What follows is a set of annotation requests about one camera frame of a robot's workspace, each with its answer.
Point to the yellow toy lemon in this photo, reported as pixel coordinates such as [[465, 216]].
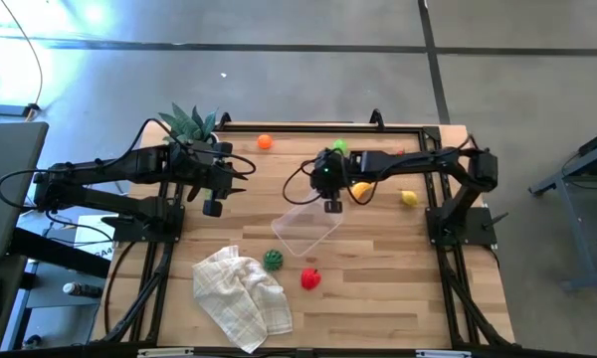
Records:
[[409, 199]]

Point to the grey lower shelf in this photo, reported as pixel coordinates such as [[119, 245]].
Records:
[[50, 298]]

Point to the grey flat panel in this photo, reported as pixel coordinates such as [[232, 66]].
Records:
[[10, 189]]

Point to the green potted plant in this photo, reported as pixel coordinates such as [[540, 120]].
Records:
[[189, 126]]

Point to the black power strip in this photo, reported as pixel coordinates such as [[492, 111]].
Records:
[[5, 110]]

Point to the red toy apple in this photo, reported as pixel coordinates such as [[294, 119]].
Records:
[[310, 279]]

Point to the yellow toy banana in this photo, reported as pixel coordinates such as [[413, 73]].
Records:
[[362, 190]]

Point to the grey metal desk frame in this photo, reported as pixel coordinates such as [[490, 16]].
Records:
[[579, 224]]

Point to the green striped toy watermelon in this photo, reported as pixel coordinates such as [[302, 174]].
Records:
[[273, 260]]

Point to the green scaly toy fruit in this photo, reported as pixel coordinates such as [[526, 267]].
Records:
[[340, 145]]

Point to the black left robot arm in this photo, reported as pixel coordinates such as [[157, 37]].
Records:
[[104, 166]]

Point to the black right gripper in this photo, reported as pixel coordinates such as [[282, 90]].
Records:
[[328, 174]]

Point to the clear plastic tupperware container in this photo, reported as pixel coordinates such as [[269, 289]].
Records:
[[303, 233]]

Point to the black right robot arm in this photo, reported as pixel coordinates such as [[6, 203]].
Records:
[[403, 160]]

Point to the dark bottle with white cap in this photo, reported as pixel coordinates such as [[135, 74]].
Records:
[[79, 290]]

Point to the white printed box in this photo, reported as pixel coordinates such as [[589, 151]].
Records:
[[87, 233]]

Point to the silver metal bracket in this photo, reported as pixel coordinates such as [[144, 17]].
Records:
[[164, 353], [443, 353]]

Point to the white checked kitchen towel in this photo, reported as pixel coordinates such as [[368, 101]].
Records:
[[234, 298]]

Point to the black aluminium table frame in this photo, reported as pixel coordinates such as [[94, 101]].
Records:
[[288, 128]]

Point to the orange toy orange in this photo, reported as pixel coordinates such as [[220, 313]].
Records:
[[264, 141]]

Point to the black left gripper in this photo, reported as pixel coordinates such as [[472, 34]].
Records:
[[219, 174]]

